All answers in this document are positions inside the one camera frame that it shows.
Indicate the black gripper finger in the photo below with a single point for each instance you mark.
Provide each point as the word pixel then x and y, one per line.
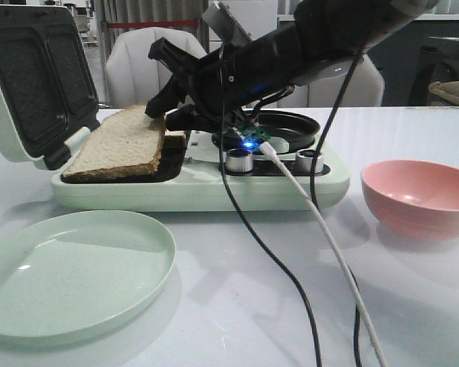
pixel 189 118
pixel 182 66

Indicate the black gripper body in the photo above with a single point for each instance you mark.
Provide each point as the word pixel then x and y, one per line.
pixel 231 77

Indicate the bread slice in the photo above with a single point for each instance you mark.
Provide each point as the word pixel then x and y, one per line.
pixel 176 139
pixel 128 143

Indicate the green breakfast maker lid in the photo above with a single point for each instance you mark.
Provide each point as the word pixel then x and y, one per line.
pixel 48 101

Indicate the pink bowl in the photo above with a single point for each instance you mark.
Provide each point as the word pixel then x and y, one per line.
pixel 419 199

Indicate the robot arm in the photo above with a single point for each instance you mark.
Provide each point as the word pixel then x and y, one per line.
pixel 322 34

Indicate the left grey chair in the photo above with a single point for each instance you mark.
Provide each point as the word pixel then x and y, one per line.
pixel 132 77

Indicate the grey chair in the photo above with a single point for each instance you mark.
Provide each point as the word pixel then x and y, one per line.
pixel 132 77
pixel 365 88

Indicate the left silver knob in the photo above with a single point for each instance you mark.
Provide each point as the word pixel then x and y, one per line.
pixel 239 160

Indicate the silver knob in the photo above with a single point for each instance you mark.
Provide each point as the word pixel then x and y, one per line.
pixel 239 160
pixel 304 159

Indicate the black round frying pan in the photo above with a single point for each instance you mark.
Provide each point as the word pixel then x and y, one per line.
pixel 286 132

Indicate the right silver knob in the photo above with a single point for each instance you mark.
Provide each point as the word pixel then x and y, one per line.
pixel 304 159

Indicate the right grey chair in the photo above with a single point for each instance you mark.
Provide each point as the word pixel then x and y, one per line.
pixel 365 88

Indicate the light green round plate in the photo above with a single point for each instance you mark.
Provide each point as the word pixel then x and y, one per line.
pixel 77 276

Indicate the black appliance cabinet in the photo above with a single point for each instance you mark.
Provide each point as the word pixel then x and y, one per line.
pixel 438 61

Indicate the beige sofa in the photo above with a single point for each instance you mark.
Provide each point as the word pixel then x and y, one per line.
pixel 444 94

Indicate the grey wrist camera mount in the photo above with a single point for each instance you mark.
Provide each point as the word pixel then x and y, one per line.
pixel 220 20

